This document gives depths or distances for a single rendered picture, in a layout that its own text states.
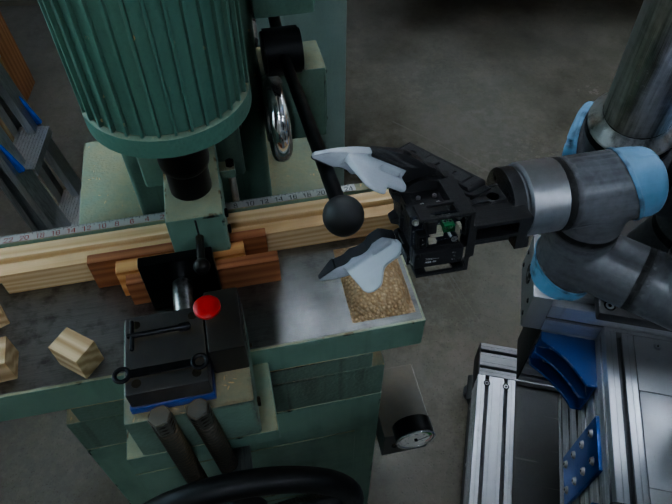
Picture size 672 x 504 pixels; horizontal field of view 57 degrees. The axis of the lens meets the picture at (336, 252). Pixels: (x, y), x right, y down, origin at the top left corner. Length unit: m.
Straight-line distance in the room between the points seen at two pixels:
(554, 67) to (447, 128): 0.65
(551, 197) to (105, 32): 0.42
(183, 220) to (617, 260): 0.49
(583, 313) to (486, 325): 0.88
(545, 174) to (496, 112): 2.00
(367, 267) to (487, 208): 0.13
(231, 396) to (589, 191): 0.42
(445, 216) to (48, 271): 0.55
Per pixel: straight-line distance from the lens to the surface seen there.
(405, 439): 1.00
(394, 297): 0.81
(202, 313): 0.68
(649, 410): 1.05
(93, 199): 1.16
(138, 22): 0.56
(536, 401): 1.59
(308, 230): 0.86
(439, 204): 0.57
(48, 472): 1.83
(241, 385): 0.71
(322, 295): 0.83
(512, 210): 0.61
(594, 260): 0.72
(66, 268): 0.89
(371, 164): 0.57
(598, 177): 0.65
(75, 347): 0.80
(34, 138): 1.83
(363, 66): 2.79
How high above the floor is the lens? 1.58
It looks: 51 degrees down
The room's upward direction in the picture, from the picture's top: straight up
